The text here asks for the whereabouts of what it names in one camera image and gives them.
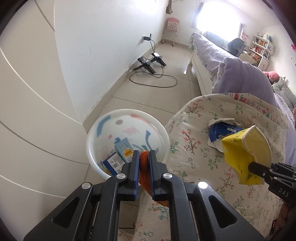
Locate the light blue milk carton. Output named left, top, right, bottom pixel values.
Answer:
left=115, top=138, right=134, bottom=163

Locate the white paper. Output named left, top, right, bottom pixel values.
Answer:
left=234, top=205, right=260, bottom=222

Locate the torn blue cardboard box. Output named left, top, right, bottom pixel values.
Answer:
left=207, top=118, right=243, bottom=153

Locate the blue small carton box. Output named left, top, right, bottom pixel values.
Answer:
left=103, top=152, right=125, bottom=175

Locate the white patterned trash bin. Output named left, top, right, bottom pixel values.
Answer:
left=86, top=109, right=170, bottom=180

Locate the person right hand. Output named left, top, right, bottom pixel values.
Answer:
left=275, top=202, right=294, bottom=230

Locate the floral beige bed cover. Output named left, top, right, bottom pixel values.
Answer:
left=134, top=92, right=291, bottom=241

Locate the pink plush toy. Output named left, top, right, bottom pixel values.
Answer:
left=263, top=71, right=285, bottom=84

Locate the black device stand left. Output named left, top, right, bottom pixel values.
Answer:
left=134, top=56, right=156, bottom=74

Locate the black device stand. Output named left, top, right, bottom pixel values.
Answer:
left=151, top=52, right=166, bottom=67
left=134, top=56, right=156, bottom=74

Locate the black device stand right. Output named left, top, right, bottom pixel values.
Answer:
left=151, top=52, right=166, bottom=67

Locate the purple blanket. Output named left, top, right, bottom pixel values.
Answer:
left=188, top=32, right=296, bottom=130

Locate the white bookshelf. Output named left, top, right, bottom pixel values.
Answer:
left=248, top=35, right=275, bottom=71

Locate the pink small chair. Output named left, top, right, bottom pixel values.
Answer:
left=161, top=18, right=180, bottom=46

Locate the blue office chair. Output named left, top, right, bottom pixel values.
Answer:
left=227, top=38, right=246, bottom=57

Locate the white bed frame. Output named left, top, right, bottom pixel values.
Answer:
left=189, top=50, right=212, bottom=95

